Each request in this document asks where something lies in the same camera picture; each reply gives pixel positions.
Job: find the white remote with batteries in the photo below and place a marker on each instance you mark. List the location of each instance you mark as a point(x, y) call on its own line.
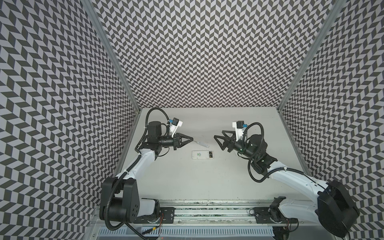
point(202, 155)

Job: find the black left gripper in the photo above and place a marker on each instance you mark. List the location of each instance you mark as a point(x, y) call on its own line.
point(177, 142)

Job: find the aluminium right corner post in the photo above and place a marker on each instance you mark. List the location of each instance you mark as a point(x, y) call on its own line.
point(324, 29)

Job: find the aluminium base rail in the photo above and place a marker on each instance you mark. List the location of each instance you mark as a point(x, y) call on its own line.
point(210, 220)

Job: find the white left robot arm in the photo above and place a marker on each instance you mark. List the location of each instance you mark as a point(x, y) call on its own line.
point(120, 200)

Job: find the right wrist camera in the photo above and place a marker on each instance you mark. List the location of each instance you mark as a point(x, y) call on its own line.
point(239, 127)

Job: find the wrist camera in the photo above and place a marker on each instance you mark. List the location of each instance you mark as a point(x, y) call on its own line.
point(239, 127)
point(174, 125)

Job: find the aluminium left corner post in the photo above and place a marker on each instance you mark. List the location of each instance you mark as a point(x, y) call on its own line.
point(93, 17)

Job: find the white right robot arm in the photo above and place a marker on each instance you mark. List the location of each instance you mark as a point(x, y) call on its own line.
point(329, 205)

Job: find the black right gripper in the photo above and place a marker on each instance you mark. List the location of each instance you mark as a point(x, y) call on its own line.
point(231, 143)

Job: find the aluminium corner post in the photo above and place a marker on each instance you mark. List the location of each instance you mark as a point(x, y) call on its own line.
point(93, 17)
point(324, 29)

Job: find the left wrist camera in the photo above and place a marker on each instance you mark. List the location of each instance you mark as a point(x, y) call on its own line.
point(174, 125)

